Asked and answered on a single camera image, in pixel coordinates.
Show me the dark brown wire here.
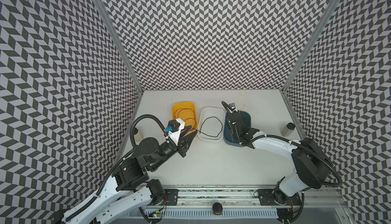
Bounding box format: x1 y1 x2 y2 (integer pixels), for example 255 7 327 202
195 116 224 139

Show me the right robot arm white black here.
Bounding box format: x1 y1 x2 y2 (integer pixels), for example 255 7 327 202
222 101 343 205

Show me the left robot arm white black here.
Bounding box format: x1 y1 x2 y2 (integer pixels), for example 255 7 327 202
53 114 197 224

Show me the teal plastic bin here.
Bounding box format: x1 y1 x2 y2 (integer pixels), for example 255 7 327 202
223 112 257 147

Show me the white plastic bin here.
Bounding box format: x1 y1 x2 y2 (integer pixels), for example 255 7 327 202
197 107 226 142

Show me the yellow plastic bin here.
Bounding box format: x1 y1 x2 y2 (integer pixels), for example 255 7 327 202
172 102 198 129

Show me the right small jar black lid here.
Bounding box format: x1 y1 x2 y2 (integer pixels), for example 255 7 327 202
281 122 296 137

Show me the black round knob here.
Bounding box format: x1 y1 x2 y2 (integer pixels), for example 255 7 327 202
212 202 223 215

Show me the small green circuit board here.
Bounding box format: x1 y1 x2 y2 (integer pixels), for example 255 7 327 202
148 211 163 219

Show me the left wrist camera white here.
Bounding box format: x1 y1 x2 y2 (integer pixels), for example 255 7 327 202
166 118 185 146

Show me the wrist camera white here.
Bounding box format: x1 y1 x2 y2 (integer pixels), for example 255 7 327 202
166 118 185 146
229 103 238 113

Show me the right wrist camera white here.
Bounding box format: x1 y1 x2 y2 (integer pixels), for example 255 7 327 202
229 103 238 113

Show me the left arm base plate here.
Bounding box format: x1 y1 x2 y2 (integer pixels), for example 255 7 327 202
160 188 179 206

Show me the aluminium front rail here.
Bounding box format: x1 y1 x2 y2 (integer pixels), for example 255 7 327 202
94 185 346 208

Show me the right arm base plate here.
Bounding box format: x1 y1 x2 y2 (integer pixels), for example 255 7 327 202
256 188 301 206

